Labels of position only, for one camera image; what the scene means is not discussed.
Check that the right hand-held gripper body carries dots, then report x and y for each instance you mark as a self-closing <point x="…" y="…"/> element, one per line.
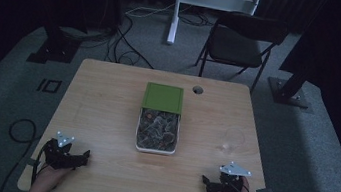
<point x="230" y="183"/>

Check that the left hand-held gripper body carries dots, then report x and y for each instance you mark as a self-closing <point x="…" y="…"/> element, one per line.
<point x="59" y="156"/>

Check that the person's left hand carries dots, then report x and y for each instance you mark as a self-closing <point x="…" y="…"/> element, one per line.
<point x="50" y="176"/>

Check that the clear glass cup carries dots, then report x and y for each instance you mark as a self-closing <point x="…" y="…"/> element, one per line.
<point x="234" y="139"/>

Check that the pile of tea bags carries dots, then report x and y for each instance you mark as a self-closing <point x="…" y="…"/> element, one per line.
<point x="157" y="129"/>

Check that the green box lid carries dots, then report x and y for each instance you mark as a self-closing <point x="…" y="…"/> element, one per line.
<point x="162" y="97"/>

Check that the black folding chair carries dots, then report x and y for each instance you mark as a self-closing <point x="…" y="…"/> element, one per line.
<point x="236" y="46"/>

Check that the white metal stand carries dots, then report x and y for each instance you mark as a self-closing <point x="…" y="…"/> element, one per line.
<point x="212" y="0"/>

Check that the black stand with base plate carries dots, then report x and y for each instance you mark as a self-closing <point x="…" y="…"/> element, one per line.
<point x="288" y="92"/>
<point x="55" y="48"/>

